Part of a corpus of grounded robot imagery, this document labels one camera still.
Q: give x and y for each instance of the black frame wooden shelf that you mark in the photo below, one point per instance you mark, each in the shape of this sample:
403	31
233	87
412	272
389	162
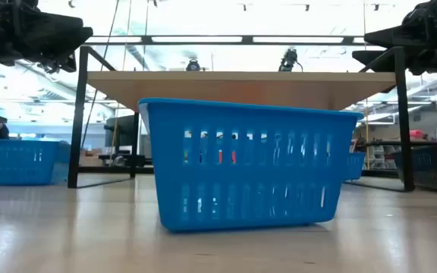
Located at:
241	91

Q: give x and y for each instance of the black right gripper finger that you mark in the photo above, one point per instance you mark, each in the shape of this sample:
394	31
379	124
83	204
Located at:
397	37
385	57

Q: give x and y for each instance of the red object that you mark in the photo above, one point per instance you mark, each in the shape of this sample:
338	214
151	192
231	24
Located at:
417	133

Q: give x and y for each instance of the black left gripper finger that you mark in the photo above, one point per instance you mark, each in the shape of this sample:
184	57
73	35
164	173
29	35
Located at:
59	36
68	62

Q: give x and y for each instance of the blue plastic basket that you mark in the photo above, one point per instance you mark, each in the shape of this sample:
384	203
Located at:
249	125
13	163
355	165

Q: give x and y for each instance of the black overhead rail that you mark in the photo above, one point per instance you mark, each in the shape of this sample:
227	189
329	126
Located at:
247	39

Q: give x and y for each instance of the yellow pole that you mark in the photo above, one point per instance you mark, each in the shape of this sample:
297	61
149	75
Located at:
367	151

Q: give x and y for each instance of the black monitor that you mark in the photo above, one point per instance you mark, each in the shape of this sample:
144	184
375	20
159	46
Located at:
121	130

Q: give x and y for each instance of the cardboard box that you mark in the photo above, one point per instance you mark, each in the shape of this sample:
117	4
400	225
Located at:
89	159

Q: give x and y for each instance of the black hanging device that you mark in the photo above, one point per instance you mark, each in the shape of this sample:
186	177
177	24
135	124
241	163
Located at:
193	66
288	60

